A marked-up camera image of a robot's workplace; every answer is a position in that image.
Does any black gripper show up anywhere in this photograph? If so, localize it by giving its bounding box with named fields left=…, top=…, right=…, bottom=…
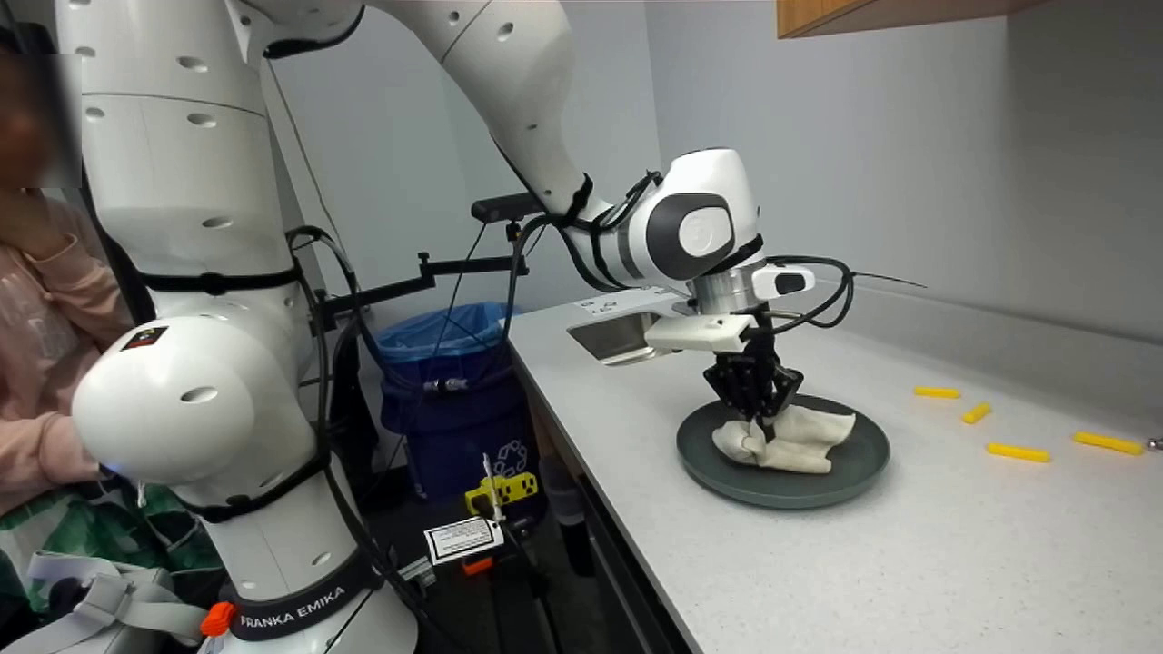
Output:
left=703, top=303, right=806, bottom=445

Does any cream stained cloth towel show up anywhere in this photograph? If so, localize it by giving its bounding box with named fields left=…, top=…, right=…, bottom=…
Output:
left=709, top=402, right=862, bottom=475

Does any dark green round plate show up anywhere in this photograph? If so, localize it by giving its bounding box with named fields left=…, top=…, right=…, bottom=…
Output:
left=674, top=392, right=895, bottom=512

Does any stainless steel sink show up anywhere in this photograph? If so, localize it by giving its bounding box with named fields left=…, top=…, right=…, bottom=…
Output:
left=565, top=310, right=667, bottom=371

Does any dark base cabinet front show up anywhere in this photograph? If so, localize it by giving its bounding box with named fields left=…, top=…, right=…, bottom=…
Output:
left=519, top=386, right=703, bottom=654

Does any yellow and black label tool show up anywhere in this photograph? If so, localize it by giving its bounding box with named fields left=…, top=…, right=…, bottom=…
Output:
left=463, top=450, right=546, bottom=528

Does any blue trash bin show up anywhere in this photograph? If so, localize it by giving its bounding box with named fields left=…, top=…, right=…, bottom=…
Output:
left=368, top=301, right=546, bottom=537

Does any white paper tag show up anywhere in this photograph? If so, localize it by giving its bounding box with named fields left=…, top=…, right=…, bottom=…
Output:
left=420, top=514, right=508, bottom=567

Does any orange round knob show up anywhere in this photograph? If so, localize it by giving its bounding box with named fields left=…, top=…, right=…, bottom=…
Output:
left=198, top=598, right=238, bottom=644

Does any green and white patterned fabric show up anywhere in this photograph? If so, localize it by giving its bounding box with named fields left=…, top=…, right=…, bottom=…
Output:
left=0, top=480, right=232, bottom=612

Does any person in pink top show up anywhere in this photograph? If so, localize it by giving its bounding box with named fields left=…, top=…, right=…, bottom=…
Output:
left=0, top=32, right=137, bottom=520

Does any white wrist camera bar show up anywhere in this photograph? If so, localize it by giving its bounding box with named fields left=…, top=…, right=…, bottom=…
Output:
left=644, top=311, right=758, bottom=359

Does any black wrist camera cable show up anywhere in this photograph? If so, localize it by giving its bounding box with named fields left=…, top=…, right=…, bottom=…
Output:
left=504, top=168, right=858, bottom=337

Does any black exterior camera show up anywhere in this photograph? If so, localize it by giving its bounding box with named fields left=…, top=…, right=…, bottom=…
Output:
left=471, top=188, right=546, bottom=227

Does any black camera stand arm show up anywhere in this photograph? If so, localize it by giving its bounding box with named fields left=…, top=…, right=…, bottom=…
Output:
left=307, top=213, right=537, bottom=342

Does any wooden wall cabinet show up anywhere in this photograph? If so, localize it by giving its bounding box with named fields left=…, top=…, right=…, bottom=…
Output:
left=775, top=0, right=1046, bottom=39

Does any grey fabric strap bag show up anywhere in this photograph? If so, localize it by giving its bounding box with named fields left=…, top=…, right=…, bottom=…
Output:
left=3, top=553, right=214, bottom=654

